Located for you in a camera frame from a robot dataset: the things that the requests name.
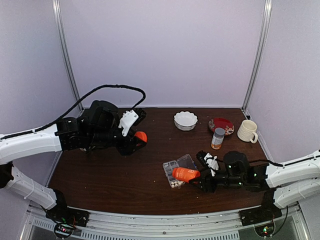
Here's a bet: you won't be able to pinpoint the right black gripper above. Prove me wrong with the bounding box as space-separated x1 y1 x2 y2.
189 167 245 194

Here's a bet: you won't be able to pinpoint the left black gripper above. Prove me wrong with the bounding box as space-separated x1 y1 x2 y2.
88 120 146 156

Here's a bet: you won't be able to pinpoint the orange bottle cap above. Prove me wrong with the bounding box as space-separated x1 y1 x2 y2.
134 131 148 142

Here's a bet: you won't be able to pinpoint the orange pill bottle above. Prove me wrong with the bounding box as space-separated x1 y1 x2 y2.
172 167 201 183

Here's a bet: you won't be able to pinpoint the clear plastic pill organizer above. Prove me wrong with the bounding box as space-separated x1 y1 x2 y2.
162 154 200 189

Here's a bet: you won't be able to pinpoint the grey capped white orange bottle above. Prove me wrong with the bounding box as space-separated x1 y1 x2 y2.
211 127 225 150

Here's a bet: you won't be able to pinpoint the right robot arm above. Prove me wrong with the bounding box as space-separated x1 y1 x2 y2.
188 150 320 221

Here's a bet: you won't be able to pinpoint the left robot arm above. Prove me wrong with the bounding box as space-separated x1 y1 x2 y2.
0 100 147 222

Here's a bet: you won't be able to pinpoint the beige pills in organizer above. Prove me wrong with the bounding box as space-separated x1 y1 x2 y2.
170 180 185 189

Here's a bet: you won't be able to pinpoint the white fluted bowl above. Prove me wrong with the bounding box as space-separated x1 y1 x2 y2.
173 111 198 131

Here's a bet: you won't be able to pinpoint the red patterned plate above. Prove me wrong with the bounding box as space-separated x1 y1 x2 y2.
208 117 235 136

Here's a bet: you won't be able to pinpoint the cream ceramic mug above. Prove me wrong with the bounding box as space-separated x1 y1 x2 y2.
237 119 258 144

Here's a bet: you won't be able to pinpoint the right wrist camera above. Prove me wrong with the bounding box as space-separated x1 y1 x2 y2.
196 150 220 177

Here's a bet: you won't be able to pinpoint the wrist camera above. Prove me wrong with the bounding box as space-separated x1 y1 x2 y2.
118 108 147 137
196 150 220 177

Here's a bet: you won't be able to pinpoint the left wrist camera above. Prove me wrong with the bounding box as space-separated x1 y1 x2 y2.
118 108 147 137

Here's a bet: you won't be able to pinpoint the left black braided cable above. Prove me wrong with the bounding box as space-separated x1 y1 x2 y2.
0 84 147 138

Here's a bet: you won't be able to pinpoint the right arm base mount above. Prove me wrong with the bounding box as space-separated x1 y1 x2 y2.
239 189 282 238

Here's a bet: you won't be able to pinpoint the front aluminium rail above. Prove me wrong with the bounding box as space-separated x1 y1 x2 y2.
18 208 310 240

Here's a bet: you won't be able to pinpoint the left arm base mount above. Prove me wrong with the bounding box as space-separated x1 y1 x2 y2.
42 189 90 240

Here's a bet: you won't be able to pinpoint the left aluminium frame post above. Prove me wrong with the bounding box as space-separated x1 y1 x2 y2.
52 0 80 101

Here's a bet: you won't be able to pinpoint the aluminium frame post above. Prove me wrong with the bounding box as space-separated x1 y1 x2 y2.
52 0 80 101
241 0 273 116

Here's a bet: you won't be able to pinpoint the right aluminium frame post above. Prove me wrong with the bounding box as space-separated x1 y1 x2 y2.
241 0 273 116

